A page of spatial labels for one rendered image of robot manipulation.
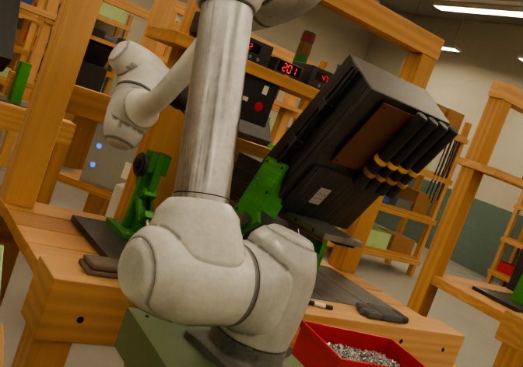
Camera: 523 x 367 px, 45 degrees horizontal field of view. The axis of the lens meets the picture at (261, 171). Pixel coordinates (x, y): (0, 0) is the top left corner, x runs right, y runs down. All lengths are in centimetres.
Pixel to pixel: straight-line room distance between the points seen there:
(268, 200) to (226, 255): 88
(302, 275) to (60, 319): 60
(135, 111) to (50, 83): 44
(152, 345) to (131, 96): 68
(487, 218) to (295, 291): 1115
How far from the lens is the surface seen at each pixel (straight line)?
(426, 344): 228
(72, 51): 198
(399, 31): 262
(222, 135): 111
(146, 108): 159
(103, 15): 1151
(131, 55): 170
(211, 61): 115
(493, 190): 1233
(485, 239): 1222
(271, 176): 195
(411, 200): 863
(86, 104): 211
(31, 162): 202
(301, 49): 237
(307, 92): 222
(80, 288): 151
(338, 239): 190
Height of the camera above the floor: 140
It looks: 5 degrees down
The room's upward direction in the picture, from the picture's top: 20 degrees clockwise
